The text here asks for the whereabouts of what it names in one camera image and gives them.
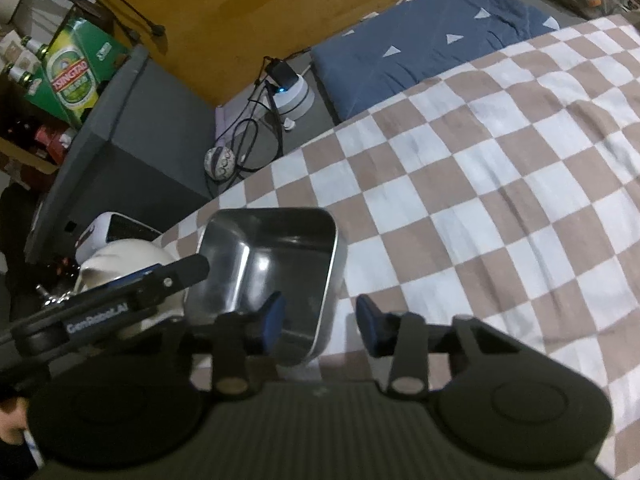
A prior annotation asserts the rectangular steel tray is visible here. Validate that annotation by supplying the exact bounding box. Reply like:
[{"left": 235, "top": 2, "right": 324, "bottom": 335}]
[{"left": 184, "top": 207, "right": 346, "bottom": 366}]

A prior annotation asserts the white round charger hub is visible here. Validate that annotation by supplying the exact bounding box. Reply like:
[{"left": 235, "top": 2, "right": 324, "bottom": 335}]
[{"left": 268, "top": 60, "right": 314, "bottom": 122}]

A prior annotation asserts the person's left hand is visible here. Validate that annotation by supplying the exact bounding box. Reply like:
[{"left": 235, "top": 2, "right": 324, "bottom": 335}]
[{"left": 0, "top": 398, "right": 28, "bottom": 445}]

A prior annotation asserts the grey cabinet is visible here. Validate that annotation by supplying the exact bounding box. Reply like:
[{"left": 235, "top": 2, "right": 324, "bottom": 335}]
[{"left": 25, "top": 46, "right": 216, "bottom": 263}]

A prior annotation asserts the blue pillow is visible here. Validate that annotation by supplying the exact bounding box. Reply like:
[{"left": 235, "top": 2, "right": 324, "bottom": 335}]
[{"left": 311, "top": 0, "right": 560, "bottom": 122}]

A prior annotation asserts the small patterned ball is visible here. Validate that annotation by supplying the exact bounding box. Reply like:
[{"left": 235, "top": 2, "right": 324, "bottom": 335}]
[{"left": 204, "top": 145, "right": 235, "bottom": 183}]

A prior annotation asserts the checkered tablecloth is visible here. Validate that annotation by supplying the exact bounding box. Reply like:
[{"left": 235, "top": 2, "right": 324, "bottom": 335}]
[{"left": 160, "top": 15, "right": 639, "bottom": 479}]

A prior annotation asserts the green Tsingtao beer box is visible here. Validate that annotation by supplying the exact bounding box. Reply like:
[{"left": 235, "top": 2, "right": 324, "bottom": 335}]
[{"left": 21, "top": 11, "right": 129, "bottom": 129}]

